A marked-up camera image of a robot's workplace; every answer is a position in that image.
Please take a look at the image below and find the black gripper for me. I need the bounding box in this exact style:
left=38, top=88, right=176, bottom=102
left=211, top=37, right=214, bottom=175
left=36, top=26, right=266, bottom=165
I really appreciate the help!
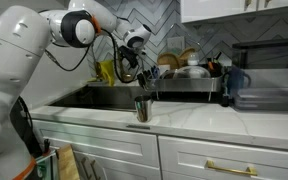
left=117, top=45, right=141, bottom=70

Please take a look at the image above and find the gold spring faucet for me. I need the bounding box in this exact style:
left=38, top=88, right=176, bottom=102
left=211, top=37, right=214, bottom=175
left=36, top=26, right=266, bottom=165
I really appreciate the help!
left=91, top=43, right=134, bottom=84

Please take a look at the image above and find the silver metal cup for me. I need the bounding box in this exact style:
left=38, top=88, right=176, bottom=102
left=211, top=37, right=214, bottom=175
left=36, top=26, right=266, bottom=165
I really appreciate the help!
left=133, top=95, right=155, bottom=124

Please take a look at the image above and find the black kitchen sink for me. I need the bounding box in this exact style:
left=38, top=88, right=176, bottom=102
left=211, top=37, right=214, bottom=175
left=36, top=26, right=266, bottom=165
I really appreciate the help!
left=48, top=84, right=224, bottom=112

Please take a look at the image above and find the yellow cloth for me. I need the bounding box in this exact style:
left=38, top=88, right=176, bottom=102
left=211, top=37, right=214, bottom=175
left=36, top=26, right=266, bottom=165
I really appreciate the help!
left=95, top=59, right=116, bottom=87

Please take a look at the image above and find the round wooden plate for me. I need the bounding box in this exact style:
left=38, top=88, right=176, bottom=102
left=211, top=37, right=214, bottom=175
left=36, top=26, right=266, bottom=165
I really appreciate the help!
left=178, top=47, right=197, bottom=67
left=156, top=51, right=182, bottom=71

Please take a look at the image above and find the silver dish rack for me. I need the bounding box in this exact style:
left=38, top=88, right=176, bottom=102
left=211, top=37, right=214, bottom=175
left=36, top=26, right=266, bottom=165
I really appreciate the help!
left=143, top=64, right=224, bottom=102

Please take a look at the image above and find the clear glass lid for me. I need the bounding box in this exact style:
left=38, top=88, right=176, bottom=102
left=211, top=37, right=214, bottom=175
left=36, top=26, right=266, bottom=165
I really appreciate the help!
left=173, top=65, right=212, bottom=80

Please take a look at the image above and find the white baby bottle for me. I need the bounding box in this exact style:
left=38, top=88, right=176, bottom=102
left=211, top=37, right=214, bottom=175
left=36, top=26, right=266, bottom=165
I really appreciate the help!
left=186, top=51, right=201, bottom=80

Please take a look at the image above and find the white lower kitchen cabinet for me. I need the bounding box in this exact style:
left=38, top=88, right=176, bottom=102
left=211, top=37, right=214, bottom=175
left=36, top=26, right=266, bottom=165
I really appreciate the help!
left=30, top=119, right=288, bottom=180

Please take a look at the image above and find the white kitchen cabinet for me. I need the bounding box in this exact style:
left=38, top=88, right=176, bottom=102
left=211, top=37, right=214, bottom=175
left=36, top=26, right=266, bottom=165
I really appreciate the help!
left=179, top=0, right=288, bottom=24
left=30, top=119, right=288, bottom=180

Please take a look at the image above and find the white upper kitchen cabinet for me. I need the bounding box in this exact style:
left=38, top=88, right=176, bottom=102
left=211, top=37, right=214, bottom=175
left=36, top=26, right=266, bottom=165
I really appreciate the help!
left=179, top=0, right=288, bottom=24

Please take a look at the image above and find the wooden workbench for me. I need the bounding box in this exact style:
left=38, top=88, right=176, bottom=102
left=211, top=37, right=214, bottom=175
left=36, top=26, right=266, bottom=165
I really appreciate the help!
left=55, top=143, right=82, bottom=180

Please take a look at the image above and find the black toaster oven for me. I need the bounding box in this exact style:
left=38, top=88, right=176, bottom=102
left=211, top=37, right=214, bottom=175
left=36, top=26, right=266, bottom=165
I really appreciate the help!
left=231, top=37, right=288, bottom=95

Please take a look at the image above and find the clear plastic container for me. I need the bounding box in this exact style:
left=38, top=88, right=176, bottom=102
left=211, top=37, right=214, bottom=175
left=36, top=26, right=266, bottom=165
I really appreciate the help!
left=232, top=68, right=288, bottom=113

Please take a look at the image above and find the white wall outlet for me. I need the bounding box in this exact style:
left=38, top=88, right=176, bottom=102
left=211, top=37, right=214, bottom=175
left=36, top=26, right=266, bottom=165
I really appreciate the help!
left=166, top=35, right=186, bottom=53

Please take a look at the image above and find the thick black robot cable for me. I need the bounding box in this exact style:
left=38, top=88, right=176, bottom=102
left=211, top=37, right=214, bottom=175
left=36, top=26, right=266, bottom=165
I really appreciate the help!
left=43, top=29, right=142, bottom=84

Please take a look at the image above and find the blue handled water kettle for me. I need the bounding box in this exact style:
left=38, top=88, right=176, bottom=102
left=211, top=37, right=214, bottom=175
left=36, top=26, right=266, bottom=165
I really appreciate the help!
left=221, top=66, right=252, bottom=108

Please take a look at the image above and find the aluminium frame with teal brackets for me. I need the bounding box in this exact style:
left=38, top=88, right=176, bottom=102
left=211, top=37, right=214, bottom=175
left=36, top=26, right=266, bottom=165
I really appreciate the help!
left=34, top=150, right=58, bottom=180

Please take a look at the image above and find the gold drawer handle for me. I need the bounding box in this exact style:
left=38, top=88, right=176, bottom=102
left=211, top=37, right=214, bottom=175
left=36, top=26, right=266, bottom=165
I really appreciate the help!
left=203, top=159, right=259, bottom=177

